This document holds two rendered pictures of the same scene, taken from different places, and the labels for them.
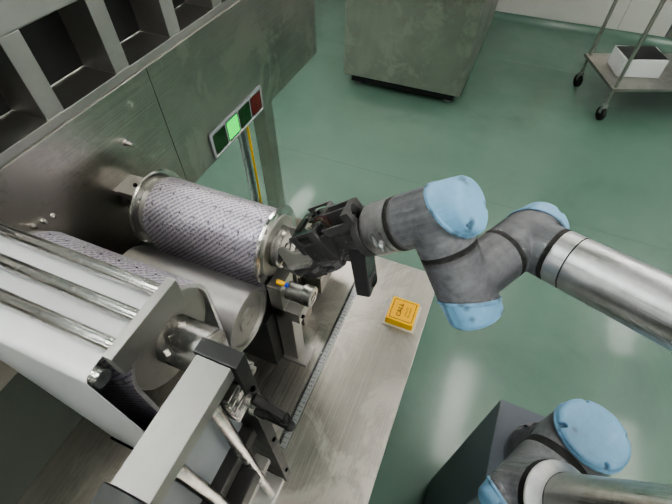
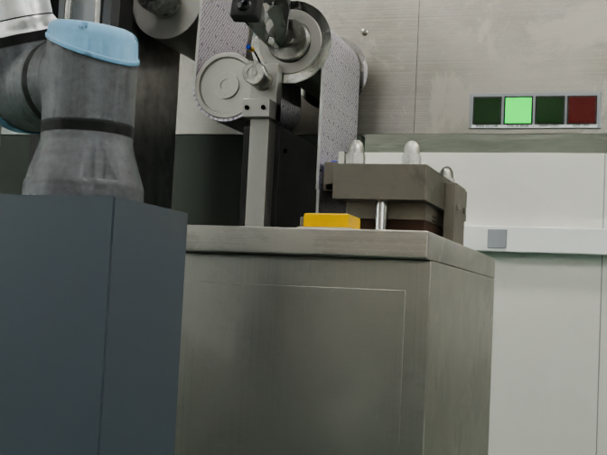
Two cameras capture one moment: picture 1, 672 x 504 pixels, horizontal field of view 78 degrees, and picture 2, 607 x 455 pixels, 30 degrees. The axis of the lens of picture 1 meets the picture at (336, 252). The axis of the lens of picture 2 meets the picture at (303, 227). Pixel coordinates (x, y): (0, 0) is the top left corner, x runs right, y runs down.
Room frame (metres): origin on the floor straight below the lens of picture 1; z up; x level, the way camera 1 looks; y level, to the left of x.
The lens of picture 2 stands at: (0.36, -1.86, 0.78)
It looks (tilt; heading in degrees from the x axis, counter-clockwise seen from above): 4 degrees up; 85
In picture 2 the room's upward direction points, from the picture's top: 3 degrees clockwise
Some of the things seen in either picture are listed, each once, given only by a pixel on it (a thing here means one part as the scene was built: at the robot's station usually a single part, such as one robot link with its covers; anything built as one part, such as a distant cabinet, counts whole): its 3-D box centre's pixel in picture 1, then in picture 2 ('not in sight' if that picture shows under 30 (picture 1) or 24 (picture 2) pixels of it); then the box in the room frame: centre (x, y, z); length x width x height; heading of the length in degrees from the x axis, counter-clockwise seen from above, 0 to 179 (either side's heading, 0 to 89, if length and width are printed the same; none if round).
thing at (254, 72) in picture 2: (308, 295); (255, 73); (0.42, 0.05, 1.18); 0.04 x 0.02 x 0.04; 158
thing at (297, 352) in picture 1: (295, 322); (258, 150); (0.43, 0.09, 1.05); 0.06 x 0.05 x 0.31; 68
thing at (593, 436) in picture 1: (577, 443); (88, 74); (0.19, -0.41, 1.07); 0.13 x 0.12 x 0.14; 127
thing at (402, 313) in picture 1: (402, 313); (331, 223); (0.54, -0.17, 0.91); 0.07 x 0.07 x 0.02; 68
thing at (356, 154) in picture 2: not in sight; (356, 153); (0.60, 0.05, 1.05); 0.04 x 0.04 x 0.04
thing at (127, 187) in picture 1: (134, 187); not in sight; (0.60, 0.38, 1.28); 0.06 x 0.05 x 0.02; 68
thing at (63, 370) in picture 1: (93, 398); not in sight; (0.23, 0.38, 1.17); 0.34 x 0.05 x 0.54; 68
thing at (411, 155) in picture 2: not in sight; (411, 153); (0.69, 0.02, 1.05); 0.04 x 0.04 x 0.04
